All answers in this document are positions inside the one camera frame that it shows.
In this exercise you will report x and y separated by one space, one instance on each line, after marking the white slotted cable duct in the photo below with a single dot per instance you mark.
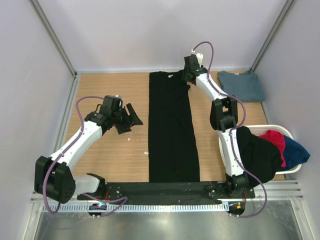
94 207

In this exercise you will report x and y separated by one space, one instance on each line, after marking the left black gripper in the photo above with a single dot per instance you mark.
134 120

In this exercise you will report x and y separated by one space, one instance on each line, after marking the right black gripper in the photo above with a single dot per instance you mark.
184 75

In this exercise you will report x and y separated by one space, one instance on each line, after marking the folded teal t-shirt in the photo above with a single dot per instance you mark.
246 86

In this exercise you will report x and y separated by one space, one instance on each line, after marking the red garment in basket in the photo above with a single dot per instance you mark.
277 139

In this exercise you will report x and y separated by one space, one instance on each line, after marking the aluminium corner post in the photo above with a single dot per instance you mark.
52 35
276 26

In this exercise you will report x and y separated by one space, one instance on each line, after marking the white laundry basket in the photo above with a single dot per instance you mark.
261 129

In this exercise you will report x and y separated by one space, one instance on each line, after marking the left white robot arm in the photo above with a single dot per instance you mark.
54 178

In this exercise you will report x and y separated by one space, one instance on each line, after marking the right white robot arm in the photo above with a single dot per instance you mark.
223 119

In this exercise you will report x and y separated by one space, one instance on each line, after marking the black garment in basket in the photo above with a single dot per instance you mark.
260 157

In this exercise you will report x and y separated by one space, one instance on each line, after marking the aluminium front rail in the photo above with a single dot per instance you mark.
272 191

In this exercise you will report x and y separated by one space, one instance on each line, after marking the left aluminium corner post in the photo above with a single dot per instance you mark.
52 35

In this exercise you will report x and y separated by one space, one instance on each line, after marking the navy garment in basket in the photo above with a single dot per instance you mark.
294 154

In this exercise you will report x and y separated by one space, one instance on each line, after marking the right aluminium corner post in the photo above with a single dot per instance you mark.
276 26

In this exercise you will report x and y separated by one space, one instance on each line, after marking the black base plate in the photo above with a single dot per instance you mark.
169 193

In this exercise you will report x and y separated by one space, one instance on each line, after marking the black t-shirt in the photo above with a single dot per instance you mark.
173 155

